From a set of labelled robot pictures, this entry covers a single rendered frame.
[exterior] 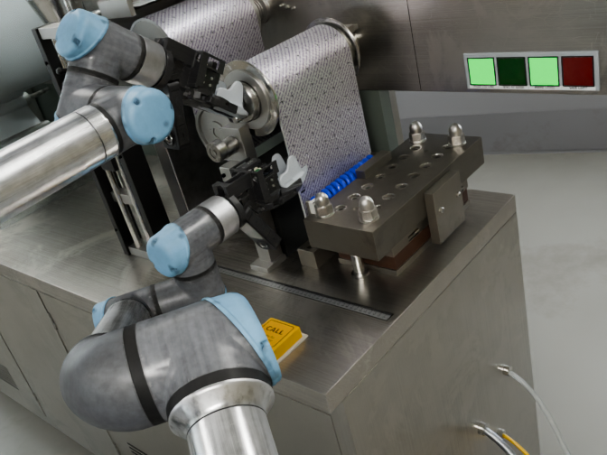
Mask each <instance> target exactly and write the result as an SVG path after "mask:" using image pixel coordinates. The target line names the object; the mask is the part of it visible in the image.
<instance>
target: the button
mask: <svg viewBox="0 0 607 455"><path fill-rule="evenodd" d="M262 328H263V330H264V332H265V334H266V337H267V340H268V342H269V344H270V346H271V348H272V350H273V351H274V354H275V358H276V360H278V359H279V358H280V357H281V356H283V354H284V353H285V352H286V351H287V350H288V349H289V348H290V347H292V346H293V345H294V344H295V343H296V342H297V341H298V340H299V339H300V338H301V337H302V333H301V330H300V328H299V327H298V326H295V325H293V324H290V323H287V322H284V321H281V320H277V319H274V318H270V319H269V320H268V321H266V322H265V323H264V324H263V325H262Z"/></svg>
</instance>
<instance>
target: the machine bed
mask: <svg viewBox="0 0 607 455"><path fill-rule="evenodd" d="M145 158H146V160H147V162H148V165H149V168H150V170H151V173H152V175H153V177H154V182H155V184H156V187H157V189H158V192H159V194H160V197H161V200H162V202H163V206H164V208H165V211H166V214H167V216H168V219H169V221H170V223H172V222H174V221H175V220H176V219H177V218H179V217H180V215H179V212H178V209H177V208H176V205H175V202H174V199H173V195H172V193H171V190H170V188H169V185H168V182H167V180H166V178H165V175H164V172H163V168H162V165H161V163H160V160H159V158H158V156H155V155H149V154H145ZM467 194H468V200H470V203H471V205H470V206H469V207H468V208H467V209H466V210H465V211H464V213H465V220H464V221H463V223H462V224H461V225H460V226H459V227H458V228H456V229H455V230H454V232H453V233H452V234H451V235H450V236H449V237H447V238H446V239H445V240H444V241H443V243H442V244H441V245H439V244H435V243H431V244H430V245H429V246H428V247H427V248H426V249H425V250H424V251H423V252H422V253H421V254H420V255H419V256H418V257H417V258H416V259H415V260H414V261H413V262H412V263H411V264H410V265H409V266H408V267H407V268H406V269H405V270H404V271H403V272H402V273H401V274H400V275H399V276H394V275H391V274H383V273H380V272H376V271H372V270H369V275H368V276H367V277H366V278H364V279H361V280H356V279H353V278H352V276H351V272H352V270H353V267H352V265H346V264H341V263H339V259H338V258H339V257H340V256H339V253H336V254H335V255H334V256H333V257H332V258H330V259H329V260H328V261H327V262H326V263H325V264H323V265H322V266H321V267H320V268H319V269H315V268H311V267H308V266H304V265H302V264H301V261H300V257H299V254H298V251H297V250H296V251H295V252H294V253H293V254H292V255H290V256H289V257H288V256H287V257H286V259H285V260H284V262H283V263H281V264H280V265H279V266H277V267H276V268H275V269H274V270H272V271H271V272H270V273H269V274H266V273H263V272H259V271H256V270H253V269H251V266H250V265H251V264H252V263H253V262H255V261H256V260H257V259H258V258H259V255H258V252H257V248H256V244H255V242H254V241H253V240H252V239H251V238H250V237H249V236H248V235H247V234H246V233H244V232H243V231H242V230H241V229H239V230H238V232H237V233H235V234H234V235H233V236H231V237H229V238H228V239H227V240H225V241H224V242H223V243H221V244H220V245H218V246H217V247H215V248H214V249H213V250H212V253H213V254H214V257H215V260H216V263H217V265H221V266H225V267H227V268H231V269H235V270H238V271H241V272H244V273H248V274H253V275H257V276H260V277H264V278H267V279H270V280H274V281H277V282H280V283H286V284H290V285H292V286H296V287H299V288H303V289H306V290H309V291H313V292H316V293H322V294H325V295H329V296H331V297H335V298H339V299H342V300H345V301H348V302H355V303H357V304H361V305H364V306H368V307H371V308H374V309H378V310H381V311H387V312H390V313H394V315H393V316H392V317H391V318H390V319H389V320H388V321H385V320H380V319H377V318H373V317H370V316H367V315H364V314H360V313H357V312H354V311H348V310H345V309H342V308H339V307H336V306H332V305H330V304H326V303H323V302H317V301H314V300H311V299H307V298H304V297H302V296H298V295H295V294H291V293H289V292H283V291H279V290H277V289H273V288H270V287H266V286H264V285H261V284H257V283H251V282H249V281H245V280H242V279H238V278H236V277H232V276H229V275H225V274H220V275H221V278H222V281H223V283H224V285H225V286H226V288H227V293H239V294H241V295H242V296H244V297H245V298H246V299H247V301H248V302H249V304H250V305H251V307H252V309H253V311H254V312H255V314H256V316H257V318H258V320H259V322H260V324H261V326H262V325H263V324H264V323H265V322H266V321H268V320H269V319H270V318H274V319H277V320H281V321H284V322H287V323H290V324H293V325H295V326H298V327H299V328H300V330H301V332H302V333H304V334H307V335H308V337H307V338H306V339H305V340H304V341H303V342H301V343H300V344H299V345H298V346H297V347H296V348H295V349H294V350H293V351H292V352H291V353H290V354H289V355H288V356H287V357H286V358H284V359H283V360H282V361H281V362H280V363H279V364H278V365H279V367H280V370H281V374H282V378H281V380H280V381H279V382H277V383H276V385H274V386H272V387H273V389H275V390H276V391H279V392H281V393H283V394H286V395H289V396H292V397H293V398H296V399H298V400H300V401H303V402H305V403H307V404H310V405H312V406H315V407H317V408H320V409H322V410H324V411H326V412H328V413H332V411H333V410H334V409H335V408H336V407H337V406H338V405H339V404H340V403H341V402H342V400H343V399H344V398H345V397H346V396H347V395H348V394H349V393H350V392H351V391H352V389H353V388H354V387H355V386H356V385H357V384H358V383H359V382H360V381H361V379H362V378H363V377H364V376H365V375H366V374H367V373H368V372H369V371H370V370H371V368H373V367H374V366H375V365H376V364H377V363H378V362H379V361H380V359H381V358H382V357H383V356H384V355H385V354H386V353H387V352H388V351H389V350H390V348H391V347H392V346H393V345H394V344H395V343H396V342H397V341H398V340H399V339H400V337H401V336H402V335H403V334H404V333H405V332H406V331H407V330H408V329H409V328H410V326H411V325H412V324H413V323H414V322H415V321H416V320H417V319H418V318H419V317H420V315H421V314H422V313H423V312H424V311H425V310H426V309H427V308H428V307H429V305H430V304H431V303H432V302H433V301H434V300H435V299H436V298H437V297H438V296H439V294H440V293H441V292H442V291H443V290H444V289H445V288H446V287H447V286H448V285H449V283H450V282H451V281H452V280H453V279H454V278H455V277H456V276H457V275H458V273H459V272H460V271H461V270H462V269H463V268H464V267H465V266H466V265H467V264H468V263H469V262H470V261H471V260H472V259H473V258H474V257H475V256H476V255H477V254H478V252H479V251H480V250H481V249H482V248H483V247H484V246H485V245H486V244H487V243H488V241H489V240H490V239H491V238H492V237H493V236H494V235H495V234H496V233H497V231H498V230H499V229H500V228H501V227H502V226H503V225H504V224H505V223H506V222H507V220H508V219H509V218H510V217H511V216H512V215H513V214H514V213H515V212H516V210H517V208H516V199H515V195H514V194H507V193H499V192H491V191H484V190H470V189H467ZM0 274H3V275H6V276H8V277H10V278H13V279H15V280H16V281H19V282H21V283H25V284H27V285H30V286H32V287H33V288H36V289H38V290H40V291H43V292H45V293H48V294H50V295H53V296H55V297H57V298H60V299H62V300H64V301H66V302H69V303H72V304H74V305H77V306H79V307H80V308H83V309H85V310H87V311H91V312H92V310H93V307H94V306H95V305H96V304H97V303H99V302H103V301H105V300H106V299H108V298H110V297H114V296H116V297H117V296H119V295H122V294H125V293H130V292H132V291H135V290H138V289H141V288H144V287H146V286H149V285H152V284H155V283H160V282H162V281H165V280H168V279H171V278H173V277H167V276H165V275H163V274H161V273H160V272H158V271H157V270H156V269H155V267H154V264H153V263H152V262H151V261H150V260H149V259H145V258H143V257H140V256H136V255H125V253H124V250H123V248H122V246H121V244H120V242H119V239H118V237H117V233H116V231H115V229H114V227H113V225H112V222H111V220H110V217H109V215H108V213H107V210H106V207H105V205H104V203H103V200H102V199H101V196H100V194H99V192H98V188H97V186H96V183H95V182H94V180H92V181H89V182H87V183H86V184H84V185H82V186H80V187H78V188H77V189H76V190H73V191H71V192H69V193H68V194H66V195H64V196H62V197H60V198H59V199H57V200H55V201H53V202H52V203H50V204H48V205H46V206H44V207H42V208H41V209H38V210H36V211H34V213H32V214H30V215H28V216H26V217H24V218H22V219H20V220H18V221H16V222H15V223H13V224H12V225H10V226H8V227H6V228H4V229H1V228H0Z"/></svg>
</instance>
